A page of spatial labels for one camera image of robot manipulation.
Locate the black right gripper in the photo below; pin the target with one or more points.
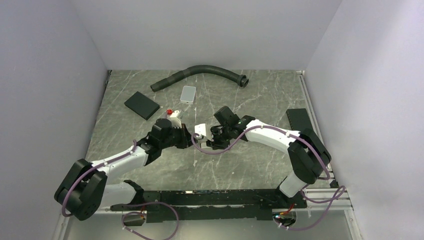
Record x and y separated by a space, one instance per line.
214 143

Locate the white cardboard box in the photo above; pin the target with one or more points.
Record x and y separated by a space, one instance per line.
204 144

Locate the aluminium frame rail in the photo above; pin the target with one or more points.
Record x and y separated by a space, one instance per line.
321 198

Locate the black flat rectangular box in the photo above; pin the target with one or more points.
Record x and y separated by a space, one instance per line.
142 105

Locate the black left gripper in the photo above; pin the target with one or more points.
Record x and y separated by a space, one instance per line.
186 138

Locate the black mounting base rail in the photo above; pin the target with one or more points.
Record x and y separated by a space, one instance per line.
258 204

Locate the clear white plastic case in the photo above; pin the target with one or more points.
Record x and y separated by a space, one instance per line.
188 94

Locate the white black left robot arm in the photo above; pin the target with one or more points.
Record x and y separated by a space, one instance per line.
86 187

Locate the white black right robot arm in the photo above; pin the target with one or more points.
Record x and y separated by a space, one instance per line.
308 156

